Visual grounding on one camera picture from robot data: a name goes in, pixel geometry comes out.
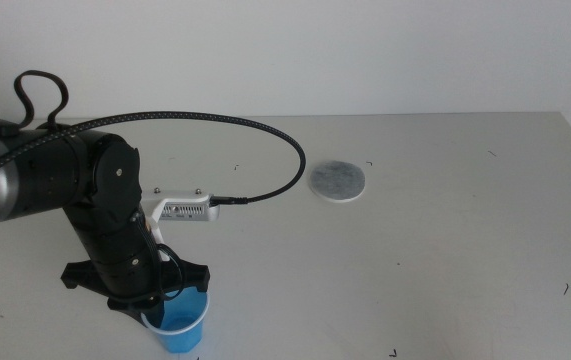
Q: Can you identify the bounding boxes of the blue plastic cup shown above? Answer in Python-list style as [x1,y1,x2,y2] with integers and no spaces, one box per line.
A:
[142,289,211,355]

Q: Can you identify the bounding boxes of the round grey cup mat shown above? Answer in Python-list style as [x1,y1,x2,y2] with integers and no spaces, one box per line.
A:
[307,159,367,204]

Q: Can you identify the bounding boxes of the small black connector box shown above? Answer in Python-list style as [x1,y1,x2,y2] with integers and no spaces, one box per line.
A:
[0,118,21,138]

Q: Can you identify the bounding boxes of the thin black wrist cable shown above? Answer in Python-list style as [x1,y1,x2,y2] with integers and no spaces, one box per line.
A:
[134,212,186,304]

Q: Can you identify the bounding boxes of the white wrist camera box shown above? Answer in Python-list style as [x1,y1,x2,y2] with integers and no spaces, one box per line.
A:
[140,187,221,224]

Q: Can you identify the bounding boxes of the black braided cable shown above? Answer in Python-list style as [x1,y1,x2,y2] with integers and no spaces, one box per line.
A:
[0,110,308,205]

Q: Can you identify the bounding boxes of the black looped cable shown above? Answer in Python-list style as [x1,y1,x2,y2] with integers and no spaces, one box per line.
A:
[13,69,70,132]

